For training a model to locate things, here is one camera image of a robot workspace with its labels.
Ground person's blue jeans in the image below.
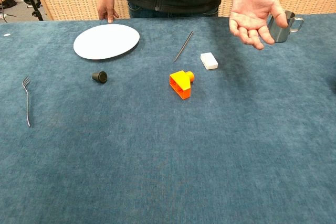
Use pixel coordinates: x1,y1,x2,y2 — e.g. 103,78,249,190
128,1,219,19

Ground thin dark metal rod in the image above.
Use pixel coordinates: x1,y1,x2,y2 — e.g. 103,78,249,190
174,30,194,62

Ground person's right hand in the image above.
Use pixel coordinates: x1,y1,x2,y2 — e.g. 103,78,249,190
97,0,119,23

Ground white round plate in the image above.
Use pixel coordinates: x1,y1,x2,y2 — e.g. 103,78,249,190
73,24,140,60

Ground person's left hand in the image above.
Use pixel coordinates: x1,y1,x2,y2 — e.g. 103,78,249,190
229,0,289,50

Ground silver metal fork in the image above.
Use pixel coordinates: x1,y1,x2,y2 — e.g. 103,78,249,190
22,76,32,128

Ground blue fabric tablecloth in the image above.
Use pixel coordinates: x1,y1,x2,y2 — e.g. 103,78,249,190
0,13,336,224

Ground white rectangular block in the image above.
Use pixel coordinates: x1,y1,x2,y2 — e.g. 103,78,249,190
200,52,219,70

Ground stainless steel milk pitcher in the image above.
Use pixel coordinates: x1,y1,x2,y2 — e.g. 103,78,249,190
267,10,305,44

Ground orange plastic funnel block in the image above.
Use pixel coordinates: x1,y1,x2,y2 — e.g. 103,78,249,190
169,70,196,100

